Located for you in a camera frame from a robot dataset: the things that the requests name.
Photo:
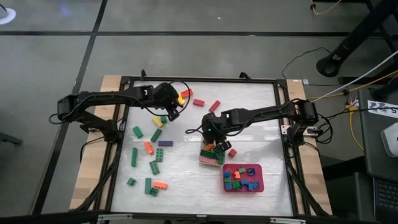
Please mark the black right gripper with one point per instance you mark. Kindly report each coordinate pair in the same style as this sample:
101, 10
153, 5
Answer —
214, 127

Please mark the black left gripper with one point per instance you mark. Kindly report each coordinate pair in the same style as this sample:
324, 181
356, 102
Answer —
164, 95

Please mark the green studded block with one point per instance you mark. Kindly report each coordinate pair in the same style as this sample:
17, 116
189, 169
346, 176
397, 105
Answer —
159, 154
154, 167
219, 155
206, 153

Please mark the orange studded block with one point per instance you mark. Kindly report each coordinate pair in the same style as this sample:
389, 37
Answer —
209, 146
160, 185

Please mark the yellow block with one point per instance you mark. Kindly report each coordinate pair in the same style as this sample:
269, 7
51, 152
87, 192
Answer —
157, 122
181, 99

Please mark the small red block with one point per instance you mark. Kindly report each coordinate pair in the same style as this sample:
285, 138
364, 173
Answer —
232, 152

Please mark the pink long block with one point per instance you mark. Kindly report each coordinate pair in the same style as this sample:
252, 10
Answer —
207, 160

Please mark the small blue block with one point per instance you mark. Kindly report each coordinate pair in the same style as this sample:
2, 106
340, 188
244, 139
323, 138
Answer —
227, 175
229, 186
251, 171
250, 187
244, 182

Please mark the purple long block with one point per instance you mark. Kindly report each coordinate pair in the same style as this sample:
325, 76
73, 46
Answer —
165, 143

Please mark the small orange block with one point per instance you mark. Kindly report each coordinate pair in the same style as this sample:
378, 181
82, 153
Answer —
237, 175

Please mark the red long block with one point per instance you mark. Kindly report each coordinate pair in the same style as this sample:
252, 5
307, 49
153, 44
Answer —
214, 106

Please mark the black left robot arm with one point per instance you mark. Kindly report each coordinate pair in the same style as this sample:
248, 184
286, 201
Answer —
109, 98

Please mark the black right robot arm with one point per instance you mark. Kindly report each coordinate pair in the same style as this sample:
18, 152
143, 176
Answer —
264, 113

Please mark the red studded block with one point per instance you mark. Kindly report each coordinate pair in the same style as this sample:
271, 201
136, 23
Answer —
187, 93

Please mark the clear plastic bin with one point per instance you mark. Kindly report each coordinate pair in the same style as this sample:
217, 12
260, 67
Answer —
200, 155

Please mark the green long block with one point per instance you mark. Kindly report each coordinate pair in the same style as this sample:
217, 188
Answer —
155, 135
147, 186
134, 157

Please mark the red plastic tray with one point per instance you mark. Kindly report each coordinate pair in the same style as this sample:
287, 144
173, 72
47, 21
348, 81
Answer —
245, 177

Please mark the dark grey desk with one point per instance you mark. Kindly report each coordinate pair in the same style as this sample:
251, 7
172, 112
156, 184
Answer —
373, 149

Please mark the printed paper label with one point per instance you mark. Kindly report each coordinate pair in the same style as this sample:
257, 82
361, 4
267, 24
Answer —
382, 109

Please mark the dark floor foot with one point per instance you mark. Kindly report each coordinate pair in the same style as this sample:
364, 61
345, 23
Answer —
11, 139

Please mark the black keyboard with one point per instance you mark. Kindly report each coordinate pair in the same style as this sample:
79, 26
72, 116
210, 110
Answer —
387, 196

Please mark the black floor stand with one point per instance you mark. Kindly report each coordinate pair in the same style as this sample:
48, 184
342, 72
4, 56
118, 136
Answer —
357, 34

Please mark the white floor disc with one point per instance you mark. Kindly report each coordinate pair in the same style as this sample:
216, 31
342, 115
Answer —
9, 17

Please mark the black frame clamp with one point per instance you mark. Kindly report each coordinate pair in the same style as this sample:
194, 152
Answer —
245, 75
143, 74

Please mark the black table frame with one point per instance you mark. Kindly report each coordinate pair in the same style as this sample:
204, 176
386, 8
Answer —
233, 79

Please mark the silver bracket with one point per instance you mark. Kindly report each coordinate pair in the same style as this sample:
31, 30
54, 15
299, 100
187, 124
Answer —
115, 216
287, 221

